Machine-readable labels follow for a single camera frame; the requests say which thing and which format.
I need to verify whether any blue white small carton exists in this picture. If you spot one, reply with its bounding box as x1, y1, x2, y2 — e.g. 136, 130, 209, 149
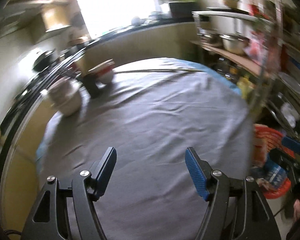
263, 157, 287, 190

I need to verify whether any orange plastic trash basket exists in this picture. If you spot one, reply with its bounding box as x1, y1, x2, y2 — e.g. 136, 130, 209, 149
252, 124, 295, 199

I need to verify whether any white covered takeout bowl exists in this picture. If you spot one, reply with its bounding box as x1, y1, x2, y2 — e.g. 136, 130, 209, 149
47, 77, 82, 116

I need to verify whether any grey tablecloth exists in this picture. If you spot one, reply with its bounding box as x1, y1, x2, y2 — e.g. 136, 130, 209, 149
37, 58, 254, 239

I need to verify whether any black chopstick holder cup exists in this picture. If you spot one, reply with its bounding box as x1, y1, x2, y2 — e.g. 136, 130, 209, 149
82, 75, 102, 99

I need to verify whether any wooden storage shelf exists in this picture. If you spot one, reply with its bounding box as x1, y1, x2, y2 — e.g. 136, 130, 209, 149
192, 7, 283, 77

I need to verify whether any steel pot on shelf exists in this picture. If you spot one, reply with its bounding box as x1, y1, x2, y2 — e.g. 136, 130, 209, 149
219, 34, 249, 56

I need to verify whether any red white ceramic bowl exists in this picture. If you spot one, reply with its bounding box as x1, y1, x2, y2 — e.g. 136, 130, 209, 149
88, 59, 115, 85

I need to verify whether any black wok pan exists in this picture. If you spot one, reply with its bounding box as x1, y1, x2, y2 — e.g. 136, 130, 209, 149
32, 50, 56, 72

